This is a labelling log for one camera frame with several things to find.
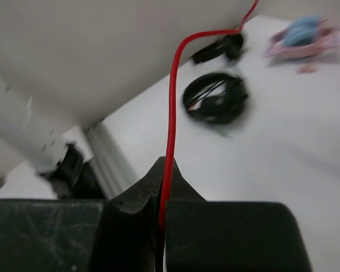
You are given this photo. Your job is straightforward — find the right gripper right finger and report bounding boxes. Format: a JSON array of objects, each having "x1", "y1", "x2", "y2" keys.
[{"x1": 163, "y1": 159, "x2": 312, "y2": 271}]

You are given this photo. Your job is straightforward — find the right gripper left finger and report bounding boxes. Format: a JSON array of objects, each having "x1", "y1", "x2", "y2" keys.
[{"x1": 0, "y1": 157, "x2": 165, "y2": 271}]

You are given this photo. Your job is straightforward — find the red headphone cable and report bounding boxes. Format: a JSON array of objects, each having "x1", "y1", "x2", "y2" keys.
[{"x1": 158, "y1": 0, "x2": 260, "y2": 230}]

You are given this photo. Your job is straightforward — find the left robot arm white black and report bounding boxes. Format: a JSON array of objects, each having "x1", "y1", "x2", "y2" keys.
[{"x1": 0, "y1": 76, "x2": 105, "y2": 199}]

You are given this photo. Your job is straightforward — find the small black headphones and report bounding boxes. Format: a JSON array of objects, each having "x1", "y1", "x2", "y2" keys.
[{"x1": 191, "y1": 33, "x2": 245, "y2": 65}]

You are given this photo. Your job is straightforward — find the pink blue cat headphones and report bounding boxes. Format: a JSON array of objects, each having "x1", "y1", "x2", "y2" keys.
[{"x1": 265, "y1": 15, "x2": 340, "y2": 73}]

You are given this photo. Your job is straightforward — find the black gaming headset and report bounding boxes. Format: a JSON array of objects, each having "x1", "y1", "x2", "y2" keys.
[{"x1": 182, "y1": 73, "x2": 249, "y2": 137}]

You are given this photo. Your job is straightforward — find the aluminium front rail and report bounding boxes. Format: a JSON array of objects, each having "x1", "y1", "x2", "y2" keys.
[{"x1": 84, "y1": 123, "x2": 138, "y2": 199}]

